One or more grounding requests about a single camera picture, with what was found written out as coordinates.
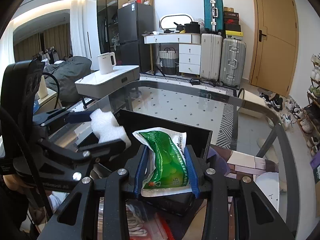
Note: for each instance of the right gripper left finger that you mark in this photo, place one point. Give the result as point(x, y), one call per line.
point(77, 216)

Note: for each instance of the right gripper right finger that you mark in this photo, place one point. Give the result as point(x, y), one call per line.
point(215, 194)

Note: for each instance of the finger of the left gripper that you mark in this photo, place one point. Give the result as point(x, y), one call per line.
point(65, 118)
point(87, 152)

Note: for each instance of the black cardboard box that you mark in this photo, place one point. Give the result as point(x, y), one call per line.
point(198, 141)

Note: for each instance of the green and white pouch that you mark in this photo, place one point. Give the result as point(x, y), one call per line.
point(168, 174)

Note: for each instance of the red and white packet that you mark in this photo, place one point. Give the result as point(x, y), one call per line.
point(165, 226)

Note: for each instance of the person's left hand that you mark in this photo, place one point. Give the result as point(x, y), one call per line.
point(14, 182)

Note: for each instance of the white grey side table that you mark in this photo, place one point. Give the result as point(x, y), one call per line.
point(97, 85)

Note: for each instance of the dark grey beanbag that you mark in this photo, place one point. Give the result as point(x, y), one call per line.
point(66, 73)

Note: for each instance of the anime print table mat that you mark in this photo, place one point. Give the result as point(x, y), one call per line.
point(247, 179)

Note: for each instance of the white electric kettle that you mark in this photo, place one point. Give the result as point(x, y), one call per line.
point(106, 62)

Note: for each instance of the wooden shoe rack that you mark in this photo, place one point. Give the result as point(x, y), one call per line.
point(310, 122)

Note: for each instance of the black refrigerator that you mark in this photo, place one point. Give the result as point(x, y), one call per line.
point(135, 20)

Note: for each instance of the striped basket bag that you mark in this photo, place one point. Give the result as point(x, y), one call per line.
point(168, 60)

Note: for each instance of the white dressing desk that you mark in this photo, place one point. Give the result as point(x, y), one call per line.
point(172, 38)

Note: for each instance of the dark glass cabinet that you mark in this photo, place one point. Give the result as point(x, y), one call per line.
point(107, 19)

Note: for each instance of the white drawer unit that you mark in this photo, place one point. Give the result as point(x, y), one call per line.
point(189, 58)

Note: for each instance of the oval vanity mirror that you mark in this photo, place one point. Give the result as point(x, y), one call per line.
point(175, 23)

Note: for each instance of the white suitcase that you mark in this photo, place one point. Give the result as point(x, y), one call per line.
point(211, 47)

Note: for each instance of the silver suitcase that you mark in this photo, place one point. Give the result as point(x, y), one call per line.
point(232, 62)

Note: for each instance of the wooden door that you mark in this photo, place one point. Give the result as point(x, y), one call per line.
point(275, 48)

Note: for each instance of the stacked shoe boxes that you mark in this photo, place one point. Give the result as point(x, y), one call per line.
point(232, 26)

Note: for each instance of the teal suitcase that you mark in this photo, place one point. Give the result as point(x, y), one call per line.
point(214, 16)

